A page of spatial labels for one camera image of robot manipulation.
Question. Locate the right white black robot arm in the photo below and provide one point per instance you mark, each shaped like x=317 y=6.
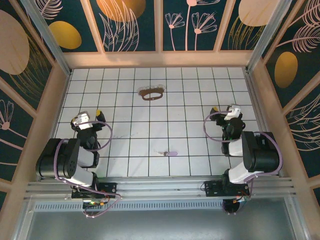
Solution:
x=240 y=175

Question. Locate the aluminium side rail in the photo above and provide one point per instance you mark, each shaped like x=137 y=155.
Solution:
x=260 y=120

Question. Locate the aluminium corner post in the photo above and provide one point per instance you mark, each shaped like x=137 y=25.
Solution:
x=265 y=37
x=50 y=40

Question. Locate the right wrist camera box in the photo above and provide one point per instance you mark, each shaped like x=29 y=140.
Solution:
x=233 y=112

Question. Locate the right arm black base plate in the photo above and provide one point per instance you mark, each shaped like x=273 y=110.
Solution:
x=212 y=188

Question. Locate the aluminium mounting rail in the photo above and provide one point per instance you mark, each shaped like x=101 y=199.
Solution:
x=160 y=186

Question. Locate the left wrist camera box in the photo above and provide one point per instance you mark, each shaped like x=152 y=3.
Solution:
x=82 y=120

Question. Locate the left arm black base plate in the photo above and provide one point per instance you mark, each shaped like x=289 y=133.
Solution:
x=110 y=188

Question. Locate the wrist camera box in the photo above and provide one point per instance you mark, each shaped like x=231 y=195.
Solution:
x=82 y=120
x=233 y=112

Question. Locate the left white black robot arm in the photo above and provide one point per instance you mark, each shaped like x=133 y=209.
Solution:
x=82 y=177

